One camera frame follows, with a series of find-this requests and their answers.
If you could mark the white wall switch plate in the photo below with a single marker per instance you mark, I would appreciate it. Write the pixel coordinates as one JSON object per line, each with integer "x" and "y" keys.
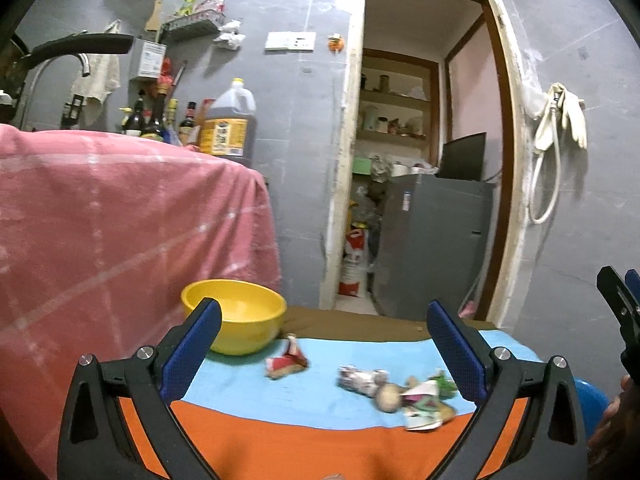
{"x": 290, "y": 41}

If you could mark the white box on wall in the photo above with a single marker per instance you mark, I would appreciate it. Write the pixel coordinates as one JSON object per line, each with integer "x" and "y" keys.
{"x": 146, "y": 60}

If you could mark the wooden shelving unit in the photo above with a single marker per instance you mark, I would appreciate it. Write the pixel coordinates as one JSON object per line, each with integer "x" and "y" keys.
{"x": 399, "y": 106}

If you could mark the green box on shelf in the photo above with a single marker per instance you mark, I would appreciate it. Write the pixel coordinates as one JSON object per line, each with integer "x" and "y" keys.
{"x": 362, "y": 166}

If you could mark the red wrapper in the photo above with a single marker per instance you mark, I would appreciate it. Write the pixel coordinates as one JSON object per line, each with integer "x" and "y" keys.
{"x": 291, "y": 361}

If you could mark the pink checked cloth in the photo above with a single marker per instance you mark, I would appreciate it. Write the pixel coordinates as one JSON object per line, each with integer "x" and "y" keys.
{"x": 100, "y": 233}

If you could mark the metal wall rack shelf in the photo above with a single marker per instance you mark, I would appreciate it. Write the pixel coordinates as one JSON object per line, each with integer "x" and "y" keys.
{"x": 199, "y": 24}

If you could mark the black monitor screen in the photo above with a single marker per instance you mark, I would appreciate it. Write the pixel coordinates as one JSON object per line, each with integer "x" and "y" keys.
{"x": 463, "y": 158}

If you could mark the dark sauce bottle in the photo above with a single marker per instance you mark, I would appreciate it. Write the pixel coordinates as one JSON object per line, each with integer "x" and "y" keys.
{"x": 135, "y": 122}
{"x": 187, "y": 126}

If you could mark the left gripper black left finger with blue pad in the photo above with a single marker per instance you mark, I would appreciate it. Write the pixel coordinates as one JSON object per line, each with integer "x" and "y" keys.
{"x": 118, "y": 422}

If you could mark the hanging beige towel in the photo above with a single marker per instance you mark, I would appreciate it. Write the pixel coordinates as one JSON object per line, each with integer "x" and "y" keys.
{"x": 103, "y": 80}

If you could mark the yellow plastic bowl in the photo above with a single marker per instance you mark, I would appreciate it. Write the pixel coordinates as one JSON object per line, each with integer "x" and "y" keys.
{"x": 252, "y": 314}

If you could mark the person's hand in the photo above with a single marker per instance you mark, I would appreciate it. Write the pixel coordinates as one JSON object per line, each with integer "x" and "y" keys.
{"x": 613, "y": 449}

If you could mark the orange wall hook ornament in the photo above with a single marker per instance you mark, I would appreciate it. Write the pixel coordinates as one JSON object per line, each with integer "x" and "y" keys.
{"x": 336, "y": 43}

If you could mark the large dark oil jug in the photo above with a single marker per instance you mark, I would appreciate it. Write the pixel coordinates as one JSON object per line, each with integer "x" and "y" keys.
{"x": 228, "y": 128}

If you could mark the black pan handle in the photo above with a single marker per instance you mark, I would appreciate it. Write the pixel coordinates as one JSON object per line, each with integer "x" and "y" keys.
{"x": 71, "y": 45}

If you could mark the grey cabinet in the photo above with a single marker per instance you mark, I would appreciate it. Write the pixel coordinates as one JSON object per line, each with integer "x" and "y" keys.
{"x": 432, "y": 244}

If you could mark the brown table cloth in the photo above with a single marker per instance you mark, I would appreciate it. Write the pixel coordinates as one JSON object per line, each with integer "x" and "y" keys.
{"x": 314, "y": 323}

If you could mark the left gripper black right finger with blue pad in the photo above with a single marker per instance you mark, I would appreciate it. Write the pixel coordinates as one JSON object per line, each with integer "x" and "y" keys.
{"x": 527, "y": 422}

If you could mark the blue plastic trash bin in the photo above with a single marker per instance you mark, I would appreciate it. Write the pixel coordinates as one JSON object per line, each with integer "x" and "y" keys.
{"x": 592, "y": 404}

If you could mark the pink item on floor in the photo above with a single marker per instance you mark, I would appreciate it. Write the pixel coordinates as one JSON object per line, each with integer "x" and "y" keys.
{"x": 468, "y": 310}

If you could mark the white rubber gloves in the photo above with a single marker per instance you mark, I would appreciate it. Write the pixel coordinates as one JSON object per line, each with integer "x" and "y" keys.
{"x": 562, "y": 112}

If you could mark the wooden spatula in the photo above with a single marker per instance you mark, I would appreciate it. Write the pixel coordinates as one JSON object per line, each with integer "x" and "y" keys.
{"x": 152, "y": 25}

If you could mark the beige mushroom cap piece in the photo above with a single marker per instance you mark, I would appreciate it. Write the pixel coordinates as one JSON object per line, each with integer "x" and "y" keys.
{"x": 388, "y": 398}

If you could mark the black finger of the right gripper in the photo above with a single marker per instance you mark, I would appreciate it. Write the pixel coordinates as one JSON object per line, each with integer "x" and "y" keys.
{"x": 622, "y": 297}

